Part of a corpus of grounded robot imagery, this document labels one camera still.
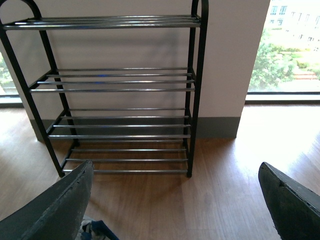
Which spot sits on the black metal shoe rack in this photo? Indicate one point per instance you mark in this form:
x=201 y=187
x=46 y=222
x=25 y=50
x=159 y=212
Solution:
x=64 y=134

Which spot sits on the grey knit sneaker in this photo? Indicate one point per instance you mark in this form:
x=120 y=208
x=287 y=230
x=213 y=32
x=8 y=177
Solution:
x=91 y=229

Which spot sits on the window frame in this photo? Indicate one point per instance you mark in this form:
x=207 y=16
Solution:
x=282 y=98

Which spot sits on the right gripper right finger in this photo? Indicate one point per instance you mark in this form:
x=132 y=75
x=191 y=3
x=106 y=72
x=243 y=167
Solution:
x=294 y=208

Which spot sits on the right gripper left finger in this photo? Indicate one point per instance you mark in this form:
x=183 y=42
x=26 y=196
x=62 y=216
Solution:
x=55 y=214

